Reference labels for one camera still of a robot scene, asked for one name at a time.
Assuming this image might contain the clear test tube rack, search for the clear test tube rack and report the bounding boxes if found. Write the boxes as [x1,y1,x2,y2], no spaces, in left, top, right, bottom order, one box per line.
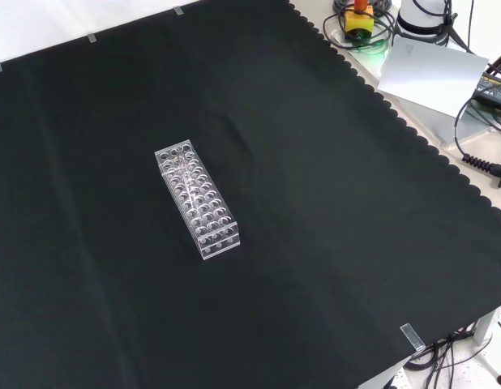
[154,139,242,261]

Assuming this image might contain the black bench cloth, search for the black bench cloth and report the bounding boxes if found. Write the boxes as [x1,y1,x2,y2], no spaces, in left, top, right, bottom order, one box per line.
[0,0,501,389]

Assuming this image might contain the yellow stop button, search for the yellow stop button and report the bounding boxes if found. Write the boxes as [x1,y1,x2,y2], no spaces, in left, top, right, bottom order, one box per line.
[344,0,375,38]

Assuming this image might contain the pale board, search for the pale board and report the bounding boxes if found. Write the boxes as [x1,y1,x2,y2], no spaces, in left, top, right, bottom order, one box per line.
[376,35,490,119]

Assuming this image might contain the black power adapter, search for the black power adapter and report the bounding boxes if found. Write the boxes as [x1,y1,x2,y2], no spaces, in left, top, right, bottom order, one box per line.
[472,71,501,111]

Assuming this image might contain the grey table leg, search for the grey table leg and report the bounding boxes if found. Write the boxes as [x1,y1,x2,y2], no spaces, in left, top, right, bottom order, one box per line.
[472,308,499,346]

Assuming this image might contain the black tripod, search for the black tripod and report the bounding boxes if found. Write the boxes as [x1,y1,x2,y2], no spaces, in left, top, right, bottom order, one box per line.
[482,40,501,84]

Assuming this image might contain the black stop button cable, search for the black stop button cable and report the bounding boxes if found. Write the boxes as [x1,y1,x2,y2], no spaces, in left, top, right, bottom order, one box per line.
[323,0,399,52]

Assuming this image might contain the black ribbed-end cable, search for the black ribbed-end cable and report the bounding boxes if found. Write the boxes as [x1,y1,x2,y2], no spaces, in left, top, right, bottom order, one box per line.
[454,96,501,188]

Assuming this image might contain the black cable bundle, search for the black cable bundle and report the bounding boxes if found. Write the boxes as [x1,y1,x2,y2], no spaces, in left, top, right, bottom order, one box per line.
[404,330,481,389]

